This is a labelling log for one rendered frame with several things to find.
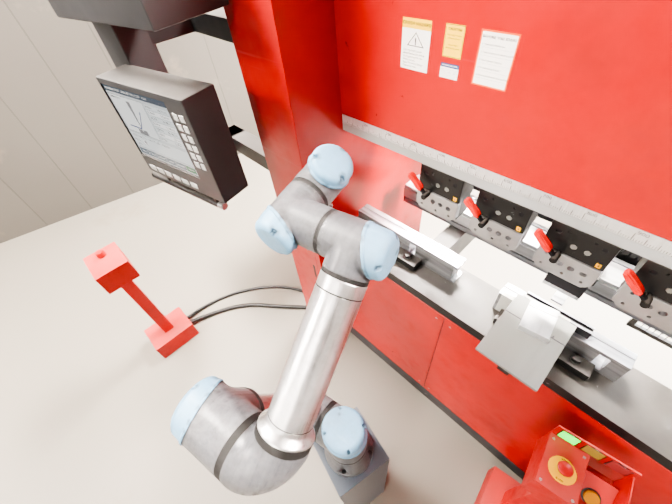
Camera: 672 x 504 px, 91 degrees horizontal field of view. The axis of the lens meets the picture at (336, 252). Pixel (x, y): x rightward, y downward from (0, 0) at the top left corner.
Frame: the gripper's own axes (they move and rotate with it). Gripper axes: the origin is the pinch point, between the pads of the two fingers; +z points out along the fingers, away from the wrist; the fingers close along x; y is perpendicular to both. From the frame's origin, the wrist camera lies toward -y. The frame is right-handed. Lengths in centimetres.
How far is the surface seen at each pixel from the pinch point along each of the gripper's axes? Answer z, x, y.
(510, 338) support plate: 0, 71, -11
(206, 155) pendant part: 17.0, -34.9, -9.2
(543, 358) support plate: -5, 79, -9
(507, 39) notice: -41, 13, -44
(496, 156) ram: -23, 31, -39
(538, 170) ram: -29, 39, -36
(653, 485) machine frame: -4, 127, 2
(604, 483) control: -1, 113, 9
